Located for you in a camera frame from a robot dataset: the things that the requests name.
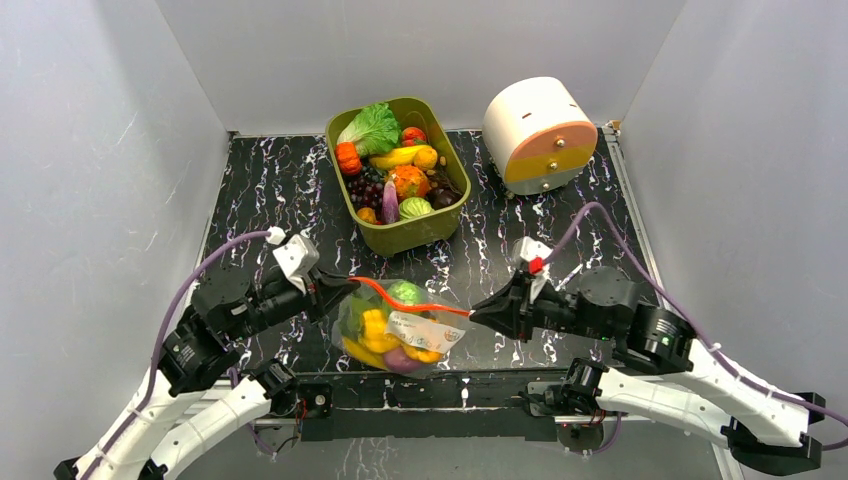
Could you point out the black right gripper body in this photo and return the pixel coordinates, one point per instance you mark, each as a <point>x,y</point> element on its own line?
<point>521,307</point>

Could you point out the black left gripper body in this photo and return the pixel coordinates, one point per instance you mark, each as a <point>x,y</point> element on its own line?
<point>281,301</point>

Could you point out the clear zip top bag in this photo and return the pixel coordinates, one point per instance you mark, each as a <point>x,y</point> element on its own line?
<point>436,325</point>

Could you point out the green bumpy citrus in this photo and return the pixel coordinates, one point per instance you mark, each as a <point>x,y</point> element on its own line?
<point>406,293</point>

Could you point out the orange yellow bell pepper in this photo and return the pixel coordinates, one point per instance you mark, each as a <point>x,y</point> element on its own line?
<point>421,355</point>

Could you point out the green leafy vegetable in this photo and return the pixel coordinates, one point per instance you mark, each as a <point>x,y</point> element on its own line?
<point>351,317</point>

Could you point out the yellow banana pepper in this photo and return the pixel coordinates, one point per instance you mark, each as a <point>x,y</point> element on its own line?
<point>363,355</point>

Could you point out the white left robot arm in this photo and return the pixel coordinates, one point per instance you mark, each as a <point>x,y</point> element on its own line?
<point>150,439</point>

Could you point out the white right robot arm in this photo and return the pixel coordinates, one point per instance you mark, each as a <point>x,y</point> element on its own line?
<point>661,371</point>

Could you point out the yellow tipped pen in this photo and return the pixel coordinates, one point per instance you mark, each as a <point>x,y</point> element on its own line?
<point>569,277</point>

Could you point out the purple white radicchio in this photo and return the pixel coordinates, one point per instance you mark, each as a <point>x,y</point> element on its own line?
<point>390,203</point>

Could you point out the dark purple grapes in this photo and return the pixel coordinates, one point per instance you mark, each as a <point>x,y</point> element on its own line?
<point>366,188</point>

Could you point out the pale green cabbage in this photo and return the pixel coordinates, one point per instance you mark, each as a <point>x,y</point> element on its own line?
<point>414,207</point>

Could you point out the olive green plastic bin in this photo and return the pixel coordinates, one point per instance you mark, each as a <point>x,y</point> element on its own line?
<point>387,240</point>

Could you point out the dark purple eggplant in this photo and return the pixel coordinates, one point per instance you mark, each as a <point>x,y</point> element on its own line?
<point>441,198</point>

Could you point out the orange mottled fruit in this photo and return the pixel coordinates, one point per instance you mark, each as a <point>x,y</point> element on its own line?
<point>409,182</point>

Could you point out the orange mini pumpkin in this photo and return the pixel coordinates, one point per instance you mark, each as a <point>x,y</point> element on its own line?
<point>348,159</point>

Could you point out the yellow squash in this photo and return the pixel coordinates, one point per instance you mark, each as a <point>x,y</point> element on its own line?
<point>396,157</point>

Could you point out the small orange yellow fruit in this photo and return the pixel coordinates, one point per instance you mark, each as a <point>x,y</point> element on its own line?
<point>426,158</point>

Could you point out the green lettuce head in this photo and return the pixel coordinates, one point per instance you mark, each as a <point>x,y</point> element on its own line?
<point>374,130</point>

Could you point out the red tomato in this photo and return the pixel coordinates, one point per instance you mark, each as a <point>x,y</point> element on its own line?
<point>413,136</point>

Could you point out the white cylindrical drawer box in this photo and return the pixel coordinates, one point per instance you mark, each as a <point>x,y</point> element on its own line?
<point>538,137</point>

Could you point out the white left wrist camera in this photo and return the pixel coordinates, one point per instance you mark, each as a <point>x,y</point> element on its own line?
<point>295,255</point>

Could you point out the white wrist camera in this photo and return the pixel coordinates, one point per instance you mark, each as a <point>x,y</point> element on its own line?
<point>529,255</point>
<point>295,255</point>

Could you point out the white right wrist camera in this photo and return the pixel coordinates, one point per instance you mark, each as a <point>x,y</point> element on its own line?
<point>529,255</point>

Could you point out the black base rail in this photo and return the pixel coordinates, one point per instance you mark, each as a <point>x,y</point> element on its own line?
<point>445,404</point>

